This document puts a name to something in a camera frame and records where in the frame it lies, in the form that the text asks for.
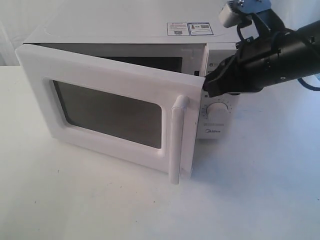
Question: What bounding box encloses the black camera cable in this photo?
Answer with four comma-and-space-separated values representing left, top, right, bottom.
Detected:
234, 23, 320, 91

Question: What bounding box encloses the lower white timer knob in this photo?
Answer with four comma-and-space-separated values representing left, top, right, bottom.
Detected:
206, 102, 229, 120

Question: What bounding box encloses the white microwave oven body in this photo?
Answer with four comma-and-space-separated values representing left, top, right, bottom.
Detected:
23, 0, 252, 141

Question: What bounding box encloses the blue white warning sticker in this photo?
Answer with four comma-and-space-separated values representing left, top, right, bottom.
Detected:
167, 22, 214, 36

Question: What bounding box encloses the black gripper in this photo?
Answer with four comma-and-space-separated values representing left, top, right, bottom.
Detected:
202, 37, 283, 98

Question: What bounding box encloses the white microwave door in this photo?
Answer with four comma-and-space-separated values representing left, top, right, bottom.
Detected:
16, 44, 204, 184

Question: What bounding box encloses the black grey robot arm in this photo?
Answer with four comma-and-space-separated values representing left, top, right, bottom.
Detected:
202, 21, 320, 98

